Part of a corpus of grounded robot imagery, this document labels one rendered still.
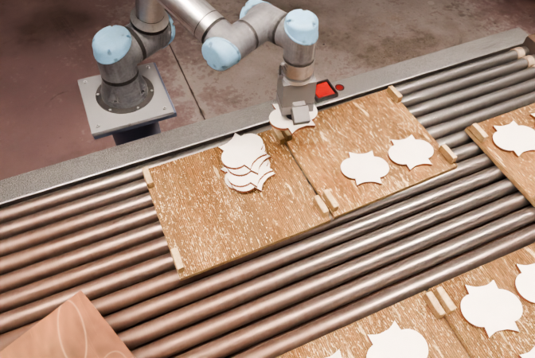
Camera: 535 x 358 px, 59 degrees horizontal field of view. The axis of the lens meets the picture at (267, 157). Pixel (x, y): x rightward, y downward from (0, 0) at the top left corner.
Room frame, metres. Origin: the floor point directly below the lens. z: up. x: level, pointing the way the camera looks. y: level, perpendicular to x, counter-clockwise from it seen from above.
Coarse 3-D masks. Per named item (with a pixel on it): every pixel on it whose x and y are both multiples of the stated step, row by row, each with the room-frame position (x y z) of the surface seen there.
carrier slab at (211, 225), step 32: (192, 160) 0.82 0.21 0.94; (288, 160) 0.83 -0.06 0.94; (160, 192) 0.71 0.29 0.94; (192, 192) 0.71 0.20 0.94; (224, 192) 0.72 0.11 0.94; (256, 192) 0.72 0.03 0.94; (288, 192) 0.72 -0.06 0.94; (192, 224) 0.61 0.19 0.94; (224, 224) 0.62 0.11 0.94; (256, 224) 0.62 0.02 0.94; (288, 224) 0.62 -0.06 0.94; (320, 224) 0.63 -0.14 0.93; (192, 256) 0.52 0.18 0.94; (224, 256) 0.53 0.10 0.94
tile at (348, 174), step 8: (344, 160) 0.83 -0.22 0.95; (352, 160) 0.83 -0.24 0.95; (360, 160) 0.83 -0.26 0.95; (368, 160) 0.84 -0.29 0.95; (376, 160) 0.84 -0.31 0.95; (384, 160) 0.84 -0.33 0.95; (344, 168) 0.80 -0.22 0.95; (352, 168) 0.80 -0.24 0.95; (360, 168) 0.81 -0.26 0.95; (368, 168) 0.81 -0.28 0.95; (376, 168) 0.81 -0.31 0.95; (384, 168) 0.81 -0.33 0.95; (344, 176) 0.78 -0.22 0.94; (352, 176) 0.78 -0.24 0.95; (360, 176) 0.78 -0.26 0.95; (368, 176) 0.78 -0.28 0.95; (376, 176) 0.78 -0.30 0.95; (384, 176) 0.78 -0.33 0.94; (360, 184) 0.75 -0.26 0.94
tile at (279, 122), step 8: (272, 104) 0.91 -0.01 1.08; (272, 112) 0.88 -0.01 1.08; (312, 112) 0.89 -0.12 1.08; (272, 120) 0.85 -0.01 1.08; (280, 120) 0.85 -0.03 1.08; (288, 120) 0.86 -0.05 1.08; (312, 120) 0.86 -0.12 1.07; (280, 128) 0.83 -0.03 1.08; (288, 128) 0.83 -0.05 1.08; (296, 128) 0.83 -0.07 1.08
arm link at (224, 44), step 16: (160, 0) 0.92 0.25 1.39; (176, 0) 0.90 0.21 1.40; (192, 0) 0.90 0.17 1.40; (176, 16) 0.89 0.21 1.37; (192, 16) 0.87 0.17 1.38; (208, 16) 0.87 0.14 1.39; (192, 32) 0.86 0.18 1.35; (208, 32) 0.84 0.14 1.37; (224, 32) 0.84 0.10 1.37; (240, 32) 0.85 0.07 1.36; (208, 48) 0.80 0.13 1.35; (224, 48) 0.80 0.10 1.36; (240, 48) 0.82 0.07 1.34; (224, 64) 0.78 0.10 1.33
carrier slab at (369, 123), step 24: (384, 96) 1.11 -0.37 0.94; (336, 120) 0.99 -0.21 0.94; (360, 120) 1.00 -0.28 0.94; (384, 120) 1.00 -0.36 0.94; (408, 120) 1.01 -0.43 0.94; (288, 144) 0.89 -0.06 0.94; (312, 144) 0.90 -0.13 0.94; (336, 144) 0.90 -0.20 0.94; (360, 144) 0.90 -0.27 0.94; (384, 144) 0.91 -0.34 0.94; (432, 144) 0.91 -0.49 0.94; (312, 168) 0.81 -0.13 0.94; (336, 168) 0.81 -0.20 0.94; (432, 168) 0.82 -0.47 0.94; (336, 192) 0.73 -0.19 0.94; (360, 192) 0.73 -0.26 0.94; (384, 192) 0.73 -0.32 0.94; (336, 216) 0.65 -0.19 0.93
